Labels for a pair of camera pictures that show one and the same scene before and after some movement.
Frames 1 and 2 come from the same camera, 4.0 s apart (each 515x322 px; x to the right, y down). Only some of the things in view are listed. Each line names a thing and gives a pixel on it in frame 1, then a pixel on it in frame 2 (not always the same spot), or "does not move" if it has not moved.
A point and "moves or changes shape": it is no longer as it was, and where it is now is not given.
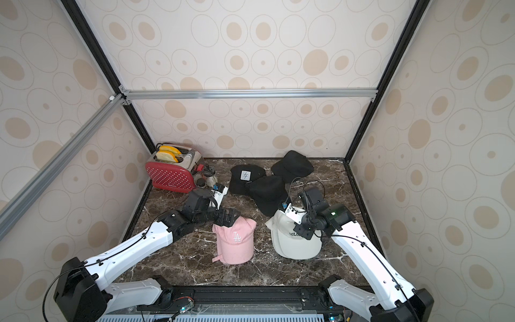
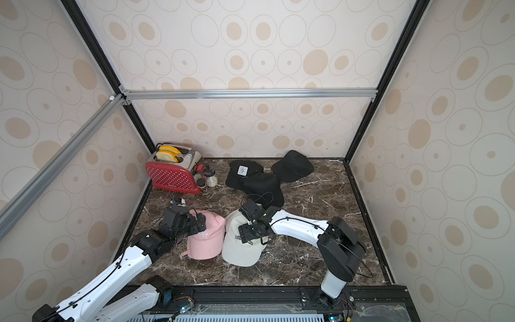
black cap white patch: [240, 175] moves or changes shape
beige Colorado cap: [288, 243] → [234, 251]
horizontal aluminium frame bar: [218, 94] does not move
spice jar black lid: [200, 182] does not move
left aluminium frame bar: [20, 204] does not move
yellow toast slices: [168, 153] does not move
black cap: [293, 165] does not move
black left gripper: [231, 219] → [195, 226]
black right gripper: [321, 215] → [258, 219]
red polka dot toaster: [176, 176] does not move
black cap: [269, 193] does not move
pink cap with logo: [235, 243] → [209, 243]
